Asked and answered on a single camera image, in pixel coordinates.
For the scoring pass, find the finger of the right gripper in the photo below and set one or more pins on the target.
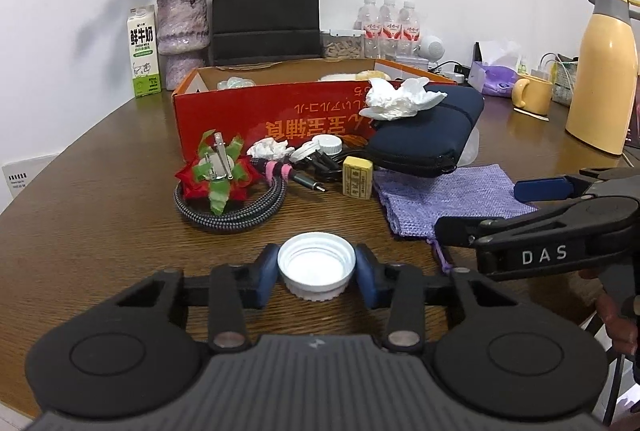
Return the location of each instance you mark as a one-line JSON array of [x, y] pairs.
[[567, 221], [596, 182]]

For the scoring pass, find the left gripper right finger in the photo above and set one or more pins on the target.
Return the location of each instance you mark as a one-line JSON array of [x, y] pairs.
[[405, 291]]

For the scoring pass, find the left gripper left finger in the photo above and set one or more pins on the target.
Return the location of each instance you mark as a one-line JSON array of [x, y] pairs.
[[227, 291]]

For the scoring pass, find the white bottle cap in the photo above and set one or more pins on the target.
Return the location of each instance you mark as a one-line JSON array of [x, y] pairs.
[[316, 266]]

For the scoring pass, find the purple knitted cloth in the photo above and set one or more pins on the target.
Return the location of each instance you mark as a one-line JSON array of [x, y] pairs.
[[414, 204]]

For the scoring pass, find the red green bow clip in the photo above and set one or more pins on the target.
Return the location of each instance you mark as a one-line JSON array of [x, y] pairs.
[[219, 173]]

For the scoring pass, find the yellow eraser block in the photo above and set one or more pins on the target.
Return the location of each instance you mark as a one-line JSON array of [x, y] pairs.
[[357, 177]]

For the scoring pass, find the navy blue pouch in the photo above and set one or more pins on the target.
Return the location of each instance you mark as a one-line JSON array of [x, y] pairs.
[[430, 143]]

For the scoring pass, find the white tissue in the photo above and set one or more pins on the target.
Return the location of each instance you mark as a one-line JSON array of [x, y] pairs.
[[384, 102]]

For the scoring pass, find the cotton pad plastic container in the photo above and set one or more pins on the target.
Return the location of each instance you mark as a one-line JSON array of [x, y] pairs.
[[471, 148]]

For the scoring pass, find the iridescent ball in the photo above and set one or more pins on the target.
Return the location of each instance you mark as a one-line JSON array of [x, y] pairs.
[[234, 82]]

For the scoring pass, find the yellow white plush toy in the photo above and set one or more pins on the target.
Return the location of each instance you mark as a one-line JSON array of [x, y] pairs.
[[361, 76]]

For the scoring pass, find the yellow thermos jug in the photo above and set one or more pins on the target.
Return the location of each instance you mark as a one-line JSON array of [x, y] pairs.
[[606, 78]]

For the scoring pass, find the yellow mug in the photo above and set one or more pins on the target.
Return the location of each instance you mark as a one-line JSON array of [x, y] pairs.
[[532, 94]]

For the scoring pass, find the purple tissue pack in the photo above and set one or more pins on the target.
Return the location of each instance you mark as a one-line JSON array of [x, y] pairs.
[[494, 69]]

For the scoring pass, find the white round speaker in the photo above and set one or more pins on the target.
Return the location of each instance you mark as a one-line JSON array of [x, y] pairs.
[[431, 48]]

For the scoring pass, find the red cardboard box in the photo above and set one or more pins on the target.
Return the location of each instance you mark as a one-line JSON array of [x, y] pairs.
[[287, 102]]

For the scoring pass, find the water bottle right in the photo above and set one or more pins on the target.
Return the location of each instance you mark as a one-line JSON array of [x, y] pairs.
[[410, 30]]

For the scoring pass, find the water bottle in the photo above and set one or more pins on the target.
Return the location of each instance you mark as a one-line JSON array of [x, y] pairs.
[[410, 30], [390, 29], [368, 20]]

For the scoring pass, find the water bottle middle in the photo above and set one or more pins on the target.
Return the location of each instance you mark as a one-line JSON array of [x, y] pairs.
[[390, 29]]

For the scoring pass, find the clear seed container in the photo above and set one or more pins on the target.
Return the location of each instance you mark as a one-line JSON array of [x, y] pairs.
[[342, 44]]

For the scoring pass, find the purple ceramic vase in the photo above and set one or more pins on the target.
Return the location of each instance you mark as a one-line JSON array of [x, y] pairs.
[[182, 38]]

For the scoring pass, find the water bottle left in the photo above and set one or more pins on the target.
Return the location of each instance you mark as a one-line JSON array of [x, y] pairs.
[[368, 20]]

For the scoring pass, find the milk carton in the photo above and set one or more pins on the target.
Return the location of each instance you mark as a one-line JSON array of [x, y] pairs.
[[143, 56]]

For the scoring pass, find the black paper bag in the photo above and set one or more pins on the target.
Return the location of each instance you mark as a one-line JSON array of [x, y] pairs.
[[248, 32]]

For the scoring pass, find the white charger with cables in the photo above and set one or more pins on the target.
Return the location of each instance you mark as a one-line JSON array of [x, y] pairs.
[[453, 71]]

